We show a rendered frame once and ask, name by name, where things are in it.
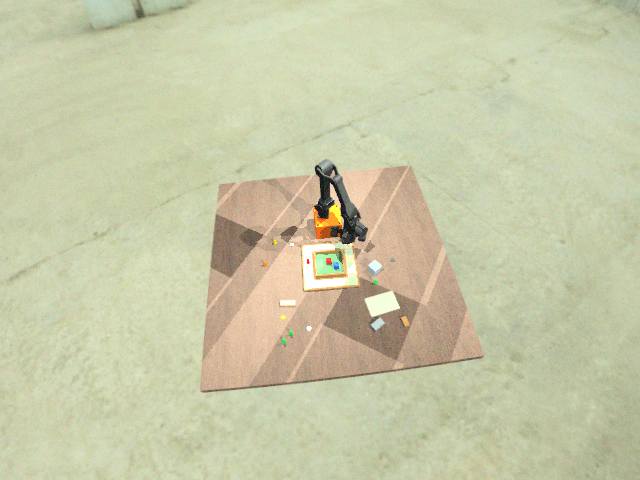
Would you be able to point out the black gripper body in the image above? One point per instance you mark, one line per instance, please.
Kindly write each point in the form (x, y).
(335, 230)

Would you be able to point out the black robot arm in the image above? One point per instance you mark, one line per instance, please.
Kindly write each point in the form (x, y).
(348, 209)

